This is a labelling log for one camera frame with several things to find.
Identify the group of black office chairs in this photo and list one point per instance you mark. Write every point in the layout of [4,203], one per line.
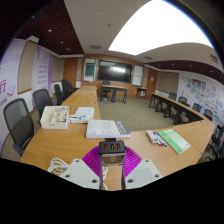
[65,88]

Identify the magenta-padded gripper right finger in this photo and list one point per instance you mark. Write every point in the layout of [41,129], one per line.
[138,170]

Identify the white open cardboard box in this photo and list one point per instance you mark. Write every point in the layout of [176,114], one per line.
[53,118]

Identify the colourful wall poster display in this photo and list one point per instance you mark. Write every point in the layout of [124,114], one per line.
[203,93]

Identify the green booklet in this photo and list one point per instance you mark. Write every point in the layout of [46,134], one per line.
[174,140]

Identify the small dark side desk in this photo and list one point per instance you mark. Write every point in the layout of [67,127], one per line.
[141,89]

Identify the large purple wall mural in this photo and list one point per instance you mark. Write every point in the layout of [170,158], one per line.
[8,76]

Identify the row of black office chairs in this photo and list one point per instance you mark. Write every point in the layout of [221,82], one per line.
[196,107]

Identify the small black charger block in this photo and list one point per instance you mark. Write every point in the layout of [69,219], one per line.
[111,152]

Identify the brown wooden door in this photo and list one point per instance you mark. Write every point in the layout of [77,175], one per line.
[151,83]
[70,71]

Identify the white paper sheets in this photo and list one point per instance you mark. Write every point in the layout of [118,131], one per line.
[85,113]

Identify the green and white whiteboard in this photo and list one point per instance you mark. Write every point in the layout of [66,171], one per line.
[89,70]

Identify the black mesh office chair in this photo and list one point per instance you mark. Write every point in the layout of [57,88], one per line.
[18,121]
[42,100]

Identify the narrow purple wall banner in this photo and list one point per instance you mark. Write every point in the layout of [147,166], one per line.
[41,68]

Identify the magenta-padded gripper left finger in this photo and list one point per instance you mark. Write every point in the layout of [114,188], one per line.
[83,170]

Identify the large white booklet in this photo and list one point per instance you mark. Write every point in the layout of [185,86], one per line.
[105,128]

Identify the dark lectern desk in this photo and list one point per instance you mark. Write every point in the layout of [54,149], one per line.
[115,88]

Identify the large black wall screen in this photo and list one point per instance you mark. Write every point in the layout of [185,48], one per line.
[115,71]

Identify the white case of markers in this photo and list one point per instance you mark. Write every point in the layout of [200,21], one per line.
[153,136]

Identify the large bright ceiling light panel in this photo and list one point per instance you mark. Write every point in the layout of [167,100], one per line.
[160,30]

